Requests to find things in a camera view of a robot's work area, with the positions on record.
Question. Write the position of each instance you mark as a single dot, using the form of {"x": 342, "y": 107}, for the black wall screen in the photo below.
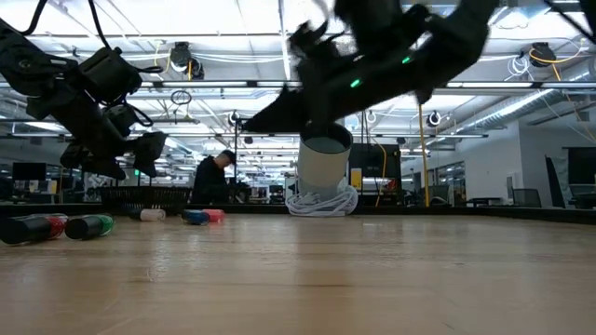
{"x": 582, "y": 165}

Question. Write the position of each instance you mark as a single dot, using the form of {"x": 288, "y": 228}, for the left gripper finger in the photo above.
{"x": 149, "y": 153}
{"x": 88, "y": 160}

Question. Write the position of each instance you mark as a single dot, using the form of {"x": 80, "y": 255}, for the black mesh chair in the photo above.
{"x": 526, "y": 197}

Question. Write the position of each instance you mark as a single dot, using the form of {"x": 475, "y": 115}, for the person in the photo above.
{"x": 209, "y": 181}

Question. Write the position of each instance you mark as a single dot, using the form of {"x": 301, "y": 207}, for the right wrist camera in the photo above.
{"x": 316, "y": 42}

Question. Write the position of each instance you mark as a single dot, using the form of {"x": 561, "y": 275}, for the black computer monitor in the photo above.
{"x": 29, "y": 171}

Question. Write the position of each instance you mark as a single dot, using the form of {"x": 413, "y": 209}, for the black slotted plastic basket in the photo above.
{"x": 144, "y": 197}

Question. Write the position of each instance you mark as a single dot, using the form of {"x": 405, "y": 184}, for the blue nail polish bottle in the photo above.
{"x": 195, "y": 217}

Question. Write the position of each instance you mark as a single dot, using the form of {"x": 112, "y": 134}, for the black cabinet with yellow label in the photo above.
{"x": 372, "y": 163}

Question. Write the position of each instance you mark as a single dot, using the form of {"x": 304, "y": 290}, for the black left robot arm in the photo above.
{"x": 28, "y": 65}

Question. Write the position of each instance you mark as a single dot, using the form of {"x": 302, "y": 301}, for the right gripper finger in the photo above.
{"x": 288, "y": 114}

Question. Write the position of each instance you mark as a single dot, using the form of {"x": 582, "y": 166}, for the black leaning panel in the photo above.
{"x": 554, "y": 181}

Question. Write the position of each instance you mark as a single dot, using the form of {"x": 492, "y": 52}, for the coral nail polish bottle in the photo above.
{"x": 215, "y": 215}

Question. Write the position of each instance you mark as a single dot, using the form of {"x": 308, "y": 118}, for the black aluminium table frame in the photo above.
{"x": 465, "y": 213}

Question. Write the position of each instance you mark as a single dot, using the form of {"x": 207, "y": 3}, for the red-capped black marker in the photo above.
{"x": 28, "y": 230}

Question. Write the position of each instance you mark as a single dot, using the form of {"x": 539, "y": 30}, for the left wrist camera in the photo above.
{"x": 121, "y": 118}

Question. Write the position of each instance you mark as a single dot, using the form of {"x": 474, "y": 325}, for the green-capped black marker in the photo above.
{"x": 88, "y": 227}

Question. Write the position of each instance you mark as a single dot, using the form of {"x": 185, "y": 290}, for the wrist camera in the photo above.
{"x": 316, "y": 42}
{"x": 121, "y": 118}

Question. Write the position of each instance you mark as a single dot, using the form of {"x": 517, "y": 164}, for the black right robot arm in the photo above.
{"x": 461, "y": 37}

